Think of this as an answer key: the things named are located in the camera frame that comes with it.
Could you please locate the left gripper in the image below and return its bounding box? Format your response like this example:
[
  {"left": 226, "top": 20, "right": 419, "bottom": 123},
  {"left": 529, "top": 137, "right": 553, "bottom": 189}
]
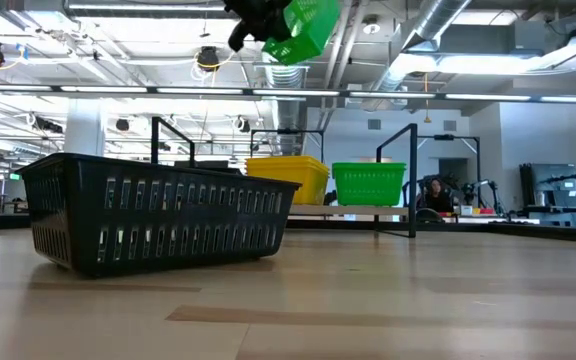
[{"left": 225, "top": 0, "right": 294, "bottom": 53}]

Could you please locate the yellow plastic basket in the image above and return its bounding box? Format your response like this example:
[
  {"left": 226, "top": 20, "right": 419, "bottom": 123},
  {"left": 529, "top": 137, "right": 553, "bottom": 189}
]
[
  {"left": 246, "top": 163, "right": 330, "bottom": 206},
  {"left": 245, "top": 159, "right": 330, "bottom": 167},
  {"left": 245, "top": 155, "right": 330, "bottom": 162}
]

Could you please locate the black plastic basket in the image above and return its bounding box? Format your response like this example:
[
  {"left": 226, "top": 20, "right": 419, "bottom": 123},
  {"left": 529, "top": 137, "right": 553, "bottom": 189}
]
[
  {"left": 172, "top": 159, "right": 244, "bottom": 176},
  {"left": 16, "top": 152, "right": 303, "bottom": 279}
]

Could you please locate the round ceiling sensor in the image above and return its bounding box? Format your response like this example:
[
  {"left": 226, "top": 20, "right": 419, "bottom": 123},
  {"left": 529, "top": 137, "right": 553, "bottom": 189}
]
[{"left": 361, "top": 16, "right": 382, "bottom": 36}]

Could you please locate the long linear ceiling light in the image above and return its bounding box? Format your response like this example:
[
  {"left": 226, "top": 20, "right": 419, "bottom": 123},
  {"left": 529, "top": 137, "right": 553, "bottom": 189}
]
[{"left": 0, "top": 83, "right": 576, "bottom": 105}]

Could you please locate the white building pillar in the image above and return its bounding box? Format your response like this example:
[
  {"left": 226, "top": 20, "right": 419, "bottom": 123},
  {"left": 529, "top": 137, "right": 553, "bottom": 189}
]
[{"left": 64, "top": 97, "right": 107, "bottom": 157}]

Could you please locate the person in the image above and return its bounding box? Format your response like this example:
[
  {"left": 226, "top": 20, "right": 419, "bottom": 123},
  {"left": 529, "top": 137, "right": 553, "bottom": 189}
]
[{"left": 420, "top": 177, "right": 455, "bottom": 215}]

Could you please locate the grey equipment cart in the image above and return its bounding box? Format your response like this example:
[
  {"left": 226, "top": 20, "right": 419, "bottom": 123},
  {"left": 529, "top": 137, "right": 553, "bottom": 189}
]
[{"left": 519, "top": 162, "right": 576, "bottom": 230}]

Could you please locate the black metal gantry frame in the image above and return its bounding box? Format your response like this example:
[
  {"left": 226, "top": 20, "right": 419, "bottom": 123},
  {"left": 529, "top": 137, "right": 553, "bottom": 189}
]
[
  {"left": 249, "top": 128, "right": 326, "bottom": 160},
  {"left": 416, "top": 133, "right": 482, "bottom": 211}
]

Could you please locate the silver spiral ventilation duct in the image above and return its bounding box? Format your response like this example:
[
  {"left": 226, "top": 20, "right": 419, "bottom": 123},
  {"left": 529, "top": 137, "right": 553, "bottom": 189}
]
[{"left": 362, "top": 0, "right": 474, "bottom": 109}]

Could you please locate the yellow hanging cord plug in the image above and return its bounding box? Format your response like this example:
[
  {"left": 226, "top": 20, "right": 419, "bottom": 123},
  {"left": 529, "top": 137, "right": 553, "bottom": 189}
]
[{"left": 421, "top": 72, "right": 433, "bottom": 125}]

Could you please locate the wooden shelf with black frame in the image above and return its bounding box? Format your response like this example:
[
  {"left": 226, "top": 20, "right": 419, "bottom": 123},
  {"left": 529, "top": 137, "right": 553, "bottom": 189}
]
[{"left": 150, "top": 116, "right": 418, "bottom": 239}]

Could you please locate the grey rectangular ceiling duct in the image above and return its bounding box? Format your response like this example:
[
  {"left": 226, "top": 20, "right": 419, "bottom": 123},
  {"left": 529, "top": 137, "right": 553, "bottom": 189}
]
[{"left": 437, "top": 20, "right": 549, "bottom": 56}]

